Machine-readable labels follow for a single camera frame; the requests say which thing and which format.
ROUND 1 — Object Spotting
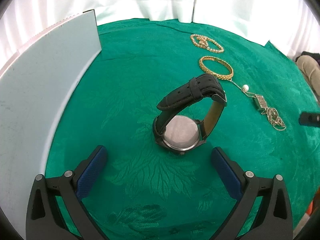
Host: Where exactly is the gold bead necklace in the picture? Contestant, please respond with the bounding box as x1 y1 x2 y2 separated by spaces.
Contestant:
190 34 225 54

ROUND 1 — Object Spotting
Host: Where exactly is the gold bangle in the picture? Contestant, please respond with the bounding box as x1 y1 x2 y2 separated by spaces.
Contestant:
199 56 234 80

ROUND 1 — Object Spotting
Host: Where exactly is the pearl pendant silver necklace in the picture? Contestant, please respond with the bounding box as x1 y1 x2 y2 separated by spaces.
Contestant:
231 78 287 132

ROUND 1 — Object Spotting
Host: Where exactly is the white cardboard box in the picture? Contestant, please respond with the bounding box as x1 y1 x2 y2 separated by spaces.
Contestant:
1 10 101 237

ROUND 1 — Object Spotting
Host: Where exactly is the black leather wristwatch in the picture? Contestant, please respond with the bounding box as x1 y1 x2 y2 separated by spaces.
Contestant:
152 74 227 154

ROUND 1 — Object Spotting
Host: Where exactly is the green velvet cloth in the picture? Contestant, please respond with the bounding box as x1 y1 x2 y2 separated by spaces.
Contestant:
46 19 319 239

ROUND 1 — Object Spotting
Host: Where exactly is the white curtain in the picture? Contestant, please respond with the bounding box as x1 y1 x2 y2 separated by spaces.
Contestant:
1 0 319 64

